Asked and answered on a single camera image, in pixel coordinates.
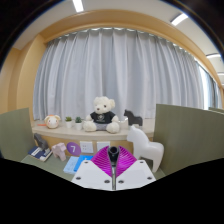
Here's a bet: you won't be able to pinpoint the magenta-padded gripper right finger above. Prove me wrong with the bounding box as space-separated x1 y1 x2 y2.
114 146 157 191

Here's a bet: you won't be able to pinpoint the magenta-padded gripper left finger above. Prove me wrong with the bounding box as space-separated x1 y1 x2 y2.
71 146 114 191

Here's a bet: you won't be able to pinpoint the small black charger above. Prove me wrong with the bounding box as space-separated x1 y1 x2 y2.
107 145 120 168

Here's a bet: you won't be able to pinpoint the bright blue book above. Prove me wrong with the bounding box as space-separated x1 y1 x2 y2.
77 154 95 173

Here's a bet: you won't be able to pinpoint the light blue book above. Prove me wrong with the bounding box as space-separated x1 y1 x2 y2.
62 155 80 175

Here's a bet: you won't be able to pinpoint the large white horse figurine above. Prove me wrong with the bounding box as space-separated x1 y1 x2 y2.
126 124 165 173

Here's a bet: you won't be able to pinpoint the round purple number sign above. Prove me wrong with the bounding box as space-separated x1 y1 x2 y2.
66 141 82 157

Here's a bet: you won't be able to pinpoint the pink horse figurine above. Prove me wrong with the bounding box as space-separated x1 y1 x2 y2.
51 142 68 162

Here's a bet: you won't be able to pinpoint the wooden window ledge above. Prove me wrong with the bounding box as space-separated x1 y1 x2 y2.
30 118 156 158

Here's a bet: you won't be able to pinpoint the dark blue book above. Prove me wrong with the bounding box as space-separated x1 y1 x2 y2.
27 145 54 163

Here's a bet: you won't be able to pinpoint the black horse figurine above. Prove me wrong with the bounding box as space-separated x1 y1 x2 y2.
123 109 144 127

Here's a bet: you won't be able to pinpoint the cream teddy bear black shirt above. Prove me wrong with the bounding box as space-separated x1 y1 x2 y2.
82 96 121 134

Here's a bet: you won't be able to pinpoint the grey horse figurine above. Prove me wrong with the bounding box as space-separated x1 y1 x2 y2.
33 132 50 151

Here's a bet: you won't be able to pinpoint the green partition panel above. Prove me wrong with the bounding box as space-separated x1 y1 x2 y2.
153 103 224 176
0 107 35 163

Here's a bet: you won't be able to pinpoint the orange and white plush toy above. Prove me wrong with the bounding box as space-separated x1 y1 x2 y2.
43 114 62 130

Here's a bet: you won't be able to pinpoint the white-grey curtain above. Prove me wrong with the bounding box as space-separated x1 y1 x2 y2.
32 27 205 122

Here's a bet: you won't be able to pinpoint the ceiling lights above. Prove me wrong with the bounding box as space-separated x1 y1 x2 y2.
72 0 224 76

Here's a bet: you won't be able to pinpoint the white wall socket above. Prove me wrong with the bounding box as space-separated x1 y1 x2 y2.
96 141 111 153
79 140 95 154

